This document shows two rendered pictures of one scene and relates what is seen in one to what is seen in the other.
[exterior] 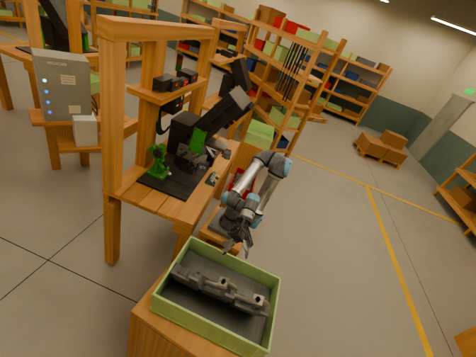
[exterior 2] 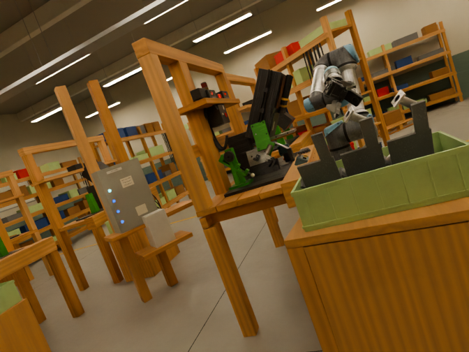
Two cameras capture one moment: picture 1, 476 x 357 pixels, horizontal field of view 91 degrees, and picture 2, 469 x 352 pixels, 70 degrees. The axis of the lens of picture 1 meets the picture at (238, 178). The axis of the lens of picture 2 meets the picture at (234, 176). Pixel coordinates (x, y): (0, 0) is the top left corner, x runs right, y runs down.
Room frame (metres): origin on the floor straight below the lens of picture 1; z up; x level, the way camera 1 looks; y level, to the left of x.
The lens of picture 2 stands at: (-0.70, -0.01, 1.24)
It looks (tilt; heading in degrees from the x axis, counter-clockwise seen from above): 7 degrees down; 17
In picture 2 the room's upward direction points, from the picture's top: 20 degrees counter-clockwise
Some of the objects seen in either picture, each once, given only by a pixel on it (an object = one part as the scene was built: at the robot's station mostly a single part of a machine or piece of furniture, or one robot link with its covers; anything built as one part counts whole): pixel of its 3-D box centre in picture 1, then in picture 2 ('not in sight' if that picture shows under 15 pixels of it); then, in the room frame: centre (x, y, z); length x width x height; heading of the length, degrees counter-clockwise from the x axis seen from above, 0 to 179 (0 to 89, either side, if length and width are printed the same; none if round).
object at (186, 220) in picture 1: (214, 176); (304, 167); (1.87, 0.22, 0.82); 1.50 x 0.14 x 0.15; 178
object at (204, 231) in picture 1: (227, 228); not in sight; (1.27, -0.06, 0.83); 0.32 x 0.32 x 0.04; 82
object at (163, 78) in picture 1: (162, 83); (199, 94); (1.60, 0.73, 1.59); 0.15 x 0.07 x 0.07; 178
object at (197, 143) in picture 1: (198, 139); (262, 135); (1.80, 0.44, 1.17); 0.13 x 0.12 x 0.20; 178
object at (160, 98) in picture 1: (174, 84); (211, 106); (1.89, 0.76, 1.52); 0.90 x 0.25 x 0.04; 178
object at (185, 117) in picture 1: (184, 134); (247, 152); (1.99, 0.63, 1.07); 0.30 x 0.18 x 0.34; 178
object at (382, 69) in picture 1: (333, 82); (389, 83); (10.10, -2.10, 1.12); 3.16 x 0.54 x 2.24; 86
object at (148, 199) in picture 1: (181, 194); (286, 222); (1.88, 0.50, 0.44); 1.49 x 0.70 x 0.88; 178
